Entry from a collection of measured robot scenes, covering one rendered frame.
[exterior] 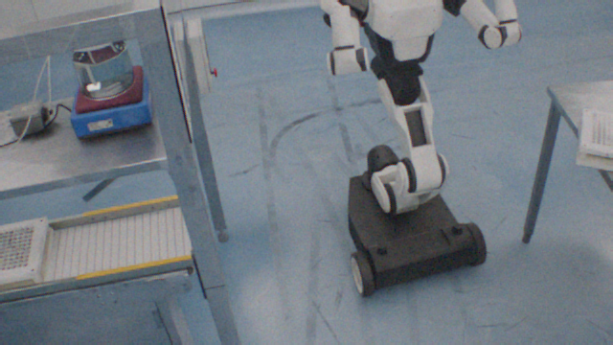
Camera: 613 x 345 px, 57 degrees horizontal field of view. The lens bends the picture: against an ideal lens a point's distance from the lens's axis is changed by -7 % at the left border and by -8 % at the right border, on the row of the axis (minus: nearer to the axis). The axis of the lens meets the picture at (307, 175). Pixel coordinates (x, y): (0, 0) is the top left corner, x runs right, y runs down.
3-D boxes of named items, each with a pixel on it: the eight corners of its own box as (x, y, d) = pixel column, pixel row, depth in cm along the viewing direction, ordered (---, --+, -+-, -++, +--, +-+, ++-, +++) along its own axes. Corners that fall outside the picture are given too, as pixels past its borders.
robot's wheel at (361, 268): (351, 244, 256) (365, 285, 245) (362, 241, 257) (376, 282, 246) (349, 265, 273) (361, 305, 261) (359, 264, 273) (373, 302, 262)
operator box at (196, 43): (210, 73, 254) (200, 17, 237) (213, 92, 241) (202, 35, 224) (196, 75, 253) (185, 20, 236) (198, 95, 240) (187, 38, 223)
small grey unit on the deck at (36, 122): (58, 115, 156) (52, 97, 153) (56, 129, 151) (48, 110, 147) (17, 124, 155) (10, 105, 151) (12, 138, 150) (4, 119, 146)
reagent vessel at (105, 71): (138, 65, 155) (122, 1, 143) (136, 95, 144) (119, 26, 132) (82, 77, 153) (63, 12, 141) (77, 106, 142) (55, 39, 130)
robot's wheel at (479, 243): (456, 218, 273) (475, 232, 254) (465, 216, 274) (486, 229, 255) (460, 257, 279) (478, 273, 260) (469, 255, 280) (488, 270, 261)
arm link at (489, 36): (488, 60, 206) (451, 16, 214) (510, 55, 212) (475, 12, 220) (503, 38, 196) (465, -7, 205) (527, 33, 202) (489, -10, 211)
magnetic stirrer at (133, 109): (154, 85, 164) (147, 57, 158) (154, 127, 148) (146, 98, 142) (85, 99, 162) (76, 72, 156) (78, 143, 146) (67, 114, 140)
